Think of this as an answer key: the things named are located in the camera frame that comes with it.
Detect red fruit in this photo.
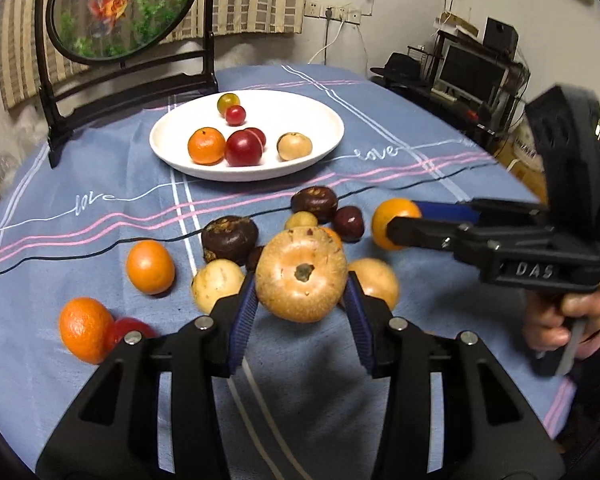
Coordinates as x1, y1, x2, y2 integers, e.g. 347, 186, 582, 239
105, 318, 157, 353

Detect orange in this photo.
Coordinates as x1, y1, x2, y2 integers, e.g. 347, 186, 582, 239
370, 197, 422, 252
58, 297, 114, 365
125, 240, 175, 296
187, 127, 226, 166

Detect dark red plum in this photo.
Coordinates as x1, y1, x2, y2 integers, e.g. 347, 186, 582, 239
332, 206, 365, 243

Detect dark brown mangosteen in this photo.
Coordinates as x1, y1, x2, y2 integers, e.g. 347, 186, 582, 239
201, 214, 259, 266
290, 185, 338, 224

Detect large tan round fruit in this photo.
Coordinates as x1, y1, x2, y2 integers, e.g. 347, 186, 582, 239
254, 226, 349, 323

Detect pale yellow potato-like fruit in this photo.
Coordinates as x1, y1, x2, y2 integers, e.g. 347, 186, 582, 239
190, 259, 245, 314

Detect person's right hand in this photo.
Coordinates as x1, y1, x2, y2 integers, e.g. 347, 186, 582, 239
522, 286, 600, 360

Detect black desk shelf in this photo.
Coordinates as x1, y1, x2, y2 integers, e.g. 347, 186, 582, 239
370, 24, 530, 151

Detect computer monitor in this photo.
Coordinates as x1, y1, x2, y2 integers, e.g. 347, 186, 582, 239
434, 44, 508, 105

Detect black speaker box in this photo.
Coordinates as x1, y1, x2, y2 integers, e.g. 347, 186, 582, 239
482, 18, 519, 60

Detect blue striped tablecloth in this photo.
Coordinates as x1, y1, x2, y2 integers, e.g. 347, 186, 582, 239
0, 65, 572, 479

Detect tan fruit on plate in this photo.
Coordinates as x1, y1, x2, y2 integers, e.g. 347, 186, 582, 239
276, 132, 313, 162

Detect large red plum on plate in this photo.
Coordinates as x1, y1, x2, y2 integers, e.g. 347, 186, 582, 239
225, 130, 263, 167

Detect small red cherry tomato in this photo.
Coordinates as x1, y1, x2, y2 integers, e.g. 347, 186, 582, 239
224, 105, 246, 127

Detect orange on plate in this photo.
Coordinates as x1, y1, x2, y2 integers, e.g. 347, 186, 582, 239
187, 127, 226, 166

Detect green yellow small fruit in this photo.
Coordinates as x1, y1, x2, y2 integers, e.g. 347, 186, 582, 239
216, 92, 240, 117

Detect beige checked curtain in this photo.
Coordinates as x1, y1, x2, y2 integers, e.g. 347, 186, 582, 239
0, 0, 304, 110

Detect round goldfish screen black stand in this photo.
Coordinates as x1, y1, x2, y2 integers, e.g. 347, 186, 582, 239
34, 0, 218, 167

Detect wall power sockets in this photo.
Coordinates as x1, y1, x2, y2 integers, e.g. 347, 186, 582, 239
304, 1, 362, 25

